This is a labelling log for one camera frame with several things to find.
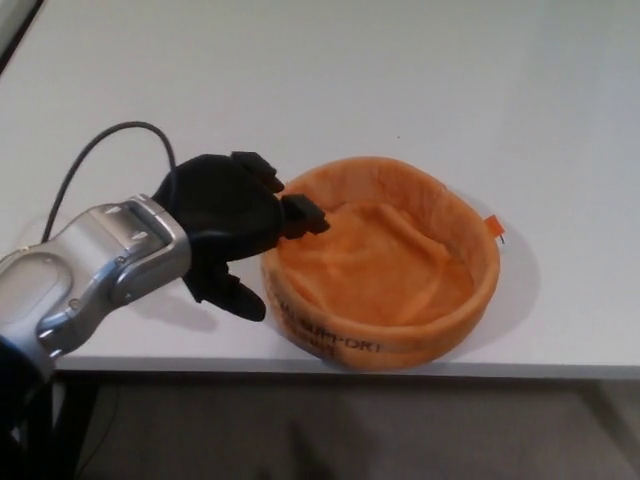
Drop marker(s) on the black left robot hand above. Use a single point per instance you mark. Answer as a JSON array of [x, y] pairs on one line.
[[220, 210]]

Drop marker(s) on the orange soft plush plate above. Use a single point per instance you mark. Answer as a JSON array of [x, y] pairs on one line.
[[380, 280]]

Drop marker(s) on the dark table leg frame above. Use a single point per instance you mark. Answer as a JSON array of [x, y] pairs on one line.
[[75, 430]]

